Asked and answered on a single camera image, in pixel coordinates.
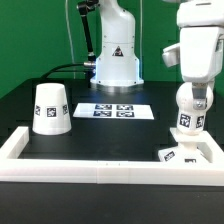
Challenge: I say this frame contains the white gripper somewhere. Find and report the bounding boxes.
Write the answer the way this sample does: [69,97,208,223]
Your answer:
[180,26,224,110]

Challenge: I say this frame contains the white lamp bulb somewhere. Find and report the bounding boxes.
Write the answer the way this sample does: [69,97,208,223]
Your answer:
[176,82,213,135]

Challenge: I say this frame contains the white lamp base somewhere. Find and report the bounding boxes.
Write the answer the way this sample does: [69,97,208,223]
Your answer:
[158,128,209,164]

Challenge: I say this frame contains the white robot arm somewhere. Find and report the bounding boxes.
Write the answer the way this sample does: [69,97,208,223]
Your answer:
[91,0,224,110]

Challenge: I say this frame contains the white lamp shade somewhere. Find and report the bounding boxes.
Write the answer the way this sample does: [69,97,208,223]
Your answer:
[32,83,71,135]

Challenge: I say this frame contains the white marker tag sheet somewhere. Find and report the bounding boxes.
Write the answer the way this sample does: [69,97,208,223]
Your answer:
[73,103,154,120]

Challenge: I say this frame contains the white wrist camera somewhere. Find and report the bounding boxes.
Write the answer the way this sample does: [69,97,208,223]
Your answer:
[162,43,180,67]

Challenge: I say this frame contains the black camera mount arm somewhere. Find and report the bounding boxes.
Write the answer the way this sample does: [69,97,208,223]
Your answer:
[77,0,99,64]

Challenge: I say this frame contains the white cable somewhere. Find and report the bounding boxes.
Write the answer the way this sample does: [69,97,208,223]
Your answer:
[64,0,76,80]

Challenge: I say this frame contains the black cable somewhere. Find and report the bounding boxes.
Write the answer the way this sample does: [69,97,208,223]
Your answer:
[39,62,98,81]

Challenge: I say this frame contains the white U-shaped frame barrier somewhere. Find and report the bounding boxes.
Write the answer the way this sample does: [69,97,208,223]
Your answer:
[0,126,224,186]

